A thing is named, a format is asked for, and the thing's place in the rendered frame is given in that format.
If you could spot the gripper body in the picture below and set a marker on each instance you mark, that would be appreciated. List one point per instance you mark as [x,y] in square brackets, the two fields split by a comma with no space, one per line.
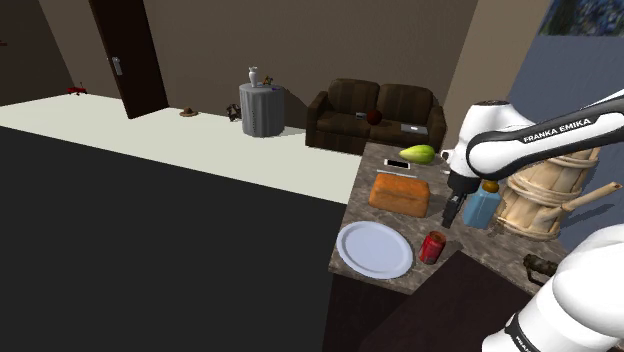
[462,186]

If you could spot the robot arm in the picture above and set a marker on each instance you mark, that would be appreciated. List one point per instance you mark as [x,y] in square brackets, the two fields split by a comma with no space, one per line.
[502,141]

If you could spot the blue bottle with orange cap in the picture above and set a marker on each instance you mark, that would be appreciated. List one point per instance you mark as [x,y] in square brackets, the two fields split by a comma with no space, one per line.
[481,207]

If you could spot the green mango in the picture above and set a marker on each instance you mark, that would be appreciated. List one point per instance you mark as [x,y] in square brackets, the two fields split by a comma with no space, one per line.
[418,154]

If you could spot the orange bread loaf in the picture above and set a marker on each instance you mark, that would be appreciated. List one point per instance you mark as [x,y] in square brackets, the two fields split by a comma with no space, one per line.
[400,195]

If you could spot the thin white stick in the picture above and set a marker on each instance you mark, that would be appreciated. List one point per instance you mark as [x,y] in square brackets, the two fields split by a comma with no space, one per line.
[396,173]

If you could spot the red can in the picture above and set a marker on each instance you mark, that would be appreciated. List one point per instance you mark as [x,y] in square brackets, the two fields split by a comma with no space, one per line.
[432,247]

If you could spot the white phone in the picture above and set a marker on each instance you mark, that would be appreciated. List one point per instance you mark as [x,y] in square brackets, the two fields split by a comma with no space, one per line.
[397,164]

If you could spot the white round plate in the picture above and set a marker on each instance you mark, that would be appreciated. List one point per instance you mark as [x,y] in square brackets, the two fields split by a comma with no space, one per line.
[374,249]

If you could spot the dark olive cylinder tool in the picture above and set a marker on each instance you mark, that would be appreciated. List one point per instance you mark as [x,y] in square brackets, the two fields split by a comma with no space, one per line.
[540,267]

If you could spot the brown sofa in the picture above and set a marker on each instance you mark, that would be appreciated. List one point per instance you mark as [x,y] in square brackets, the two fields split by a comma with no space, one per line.
[351,124]

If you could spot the round table with grey cloth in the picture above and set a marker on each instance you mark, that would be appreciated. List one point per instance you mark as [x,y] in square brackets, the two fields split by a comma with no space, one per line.
[262,112]

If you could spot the dark small figure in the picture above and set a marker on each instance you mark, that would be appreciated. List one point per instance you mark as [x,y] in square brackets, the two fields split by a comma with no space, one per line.
[234,112]

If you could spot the brown hat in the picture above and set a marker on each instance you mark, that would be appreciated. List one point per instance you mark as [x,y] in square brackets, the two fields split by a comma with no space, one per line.
[188,112]

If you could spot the dark brown door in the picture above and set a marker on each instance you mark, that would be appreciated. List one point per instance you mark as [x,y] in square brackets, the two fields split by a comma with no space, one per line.
[131,53]

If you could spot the small red object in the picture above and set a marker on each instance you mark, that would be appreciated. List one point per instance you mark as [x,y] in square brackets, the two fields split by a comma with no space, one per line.
[76,90]

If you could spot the blue green wall picture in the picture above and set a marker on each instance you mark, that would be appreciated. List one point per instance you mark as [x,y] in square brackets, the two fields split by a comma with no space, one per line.
[582,17]

